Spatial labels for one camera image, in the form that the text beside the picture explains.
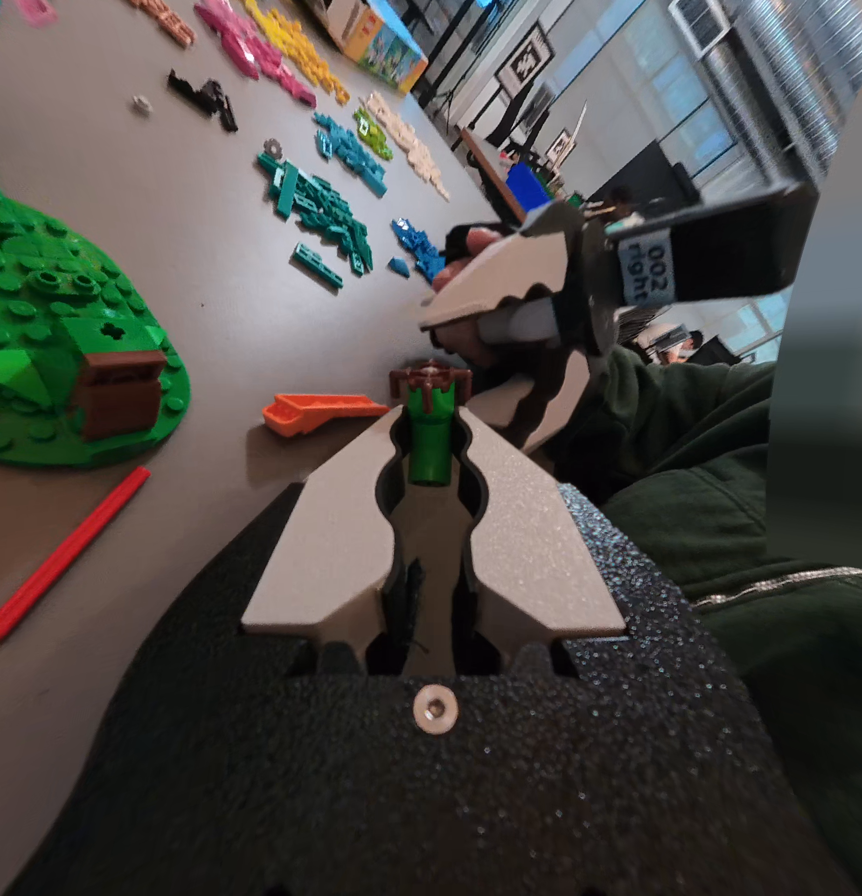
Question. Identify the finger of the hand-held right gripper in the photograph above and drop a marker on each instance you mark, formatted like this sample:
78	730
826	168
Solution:
497	406
494	276

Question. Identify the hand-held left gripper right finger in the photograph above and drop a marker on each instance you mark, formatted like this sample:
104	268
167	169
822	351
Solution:
536	546

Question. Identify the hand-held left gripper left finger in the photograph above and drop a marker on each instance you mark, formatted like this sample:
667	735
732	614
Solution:
326	546

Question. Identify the green and brown lego stem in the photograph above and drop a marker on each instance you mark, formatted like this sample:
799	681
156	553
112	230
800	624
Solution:
427	448

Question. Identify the orange lego brick separator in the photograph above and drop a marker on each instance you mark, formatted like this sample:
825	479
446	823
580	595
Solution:
298	413

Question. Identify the person's right forearm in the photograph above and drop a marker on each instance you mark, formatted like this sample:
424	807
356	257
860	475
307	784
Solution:
669	413

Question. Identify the pile of clear blue lego pieces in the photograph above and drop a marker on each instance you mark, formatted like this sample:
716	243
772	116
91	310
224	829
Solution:
420	245

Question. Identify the pile of beige lego pieces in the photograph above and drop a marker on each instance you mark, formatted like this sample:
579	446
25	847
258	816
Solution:
410	143

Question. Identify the pile of lime lego pieces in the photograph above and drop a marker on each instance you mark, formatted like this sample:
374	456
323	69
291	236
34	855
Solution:
371	133

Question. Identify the pile of teal lego pieces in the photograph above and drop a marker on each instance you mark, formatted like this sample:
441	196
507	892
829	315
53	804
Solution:
319	203

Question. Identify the pile of azure lego pieces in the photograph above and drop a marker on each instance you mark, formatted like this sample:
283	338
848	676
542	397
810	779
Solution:
350	150

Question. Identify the small grey round lego piece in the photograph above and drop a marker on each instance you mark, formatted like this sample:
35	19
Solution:
272	148

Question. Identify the lego set box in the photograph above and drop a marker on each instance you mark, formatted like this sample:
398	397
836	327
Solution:
375	42

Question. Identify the red lego rod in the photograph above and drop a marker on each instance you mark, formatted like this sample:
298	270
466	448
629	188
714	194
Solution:
60	556

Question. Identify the pile of yellow lego pieces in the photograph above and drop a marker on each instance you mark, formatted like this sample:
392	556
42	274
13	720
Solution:
298	49

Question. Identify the pile of pink lego pieces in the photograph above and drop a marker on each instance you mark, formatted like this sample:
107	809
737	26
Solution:
252	49

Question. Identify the green lego base build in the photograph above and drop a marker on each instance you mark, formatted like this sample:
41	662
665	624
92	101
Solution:
53	301

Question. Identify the small white round lego piece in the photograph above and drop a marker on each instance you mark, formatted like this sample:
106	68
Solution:
143	105

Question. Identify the pile of salmon lego pieces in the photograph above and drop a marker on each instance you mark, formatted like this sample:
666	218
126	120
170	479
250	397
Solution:
168	21

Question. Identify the person's right hand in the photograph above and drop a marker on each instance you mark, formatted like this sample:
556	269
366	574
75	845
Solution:
466	348

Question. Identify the blue storage bin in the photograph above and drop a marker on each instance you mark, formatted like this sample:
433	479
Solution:
529	183

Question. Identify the wooden background table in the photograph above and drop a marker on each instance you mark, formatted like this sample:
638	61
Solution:
490	171

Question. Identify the black screen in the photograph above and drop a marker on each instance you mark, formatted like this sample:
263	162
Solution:
641	175

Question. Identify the small framed marker print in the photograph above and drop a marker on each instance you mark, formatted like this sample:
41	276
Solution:
561	143

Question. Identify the large framed marker print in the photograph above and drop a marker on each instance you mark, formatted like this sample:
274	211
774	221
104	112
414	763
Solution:
525	59

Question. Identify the person's green jacket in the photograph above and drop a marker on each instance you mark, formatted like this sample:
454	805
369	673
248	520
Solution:
788	665

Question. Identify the silver ventilation duct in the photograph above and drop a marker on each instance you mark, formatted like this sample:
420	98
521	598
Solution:
774	77

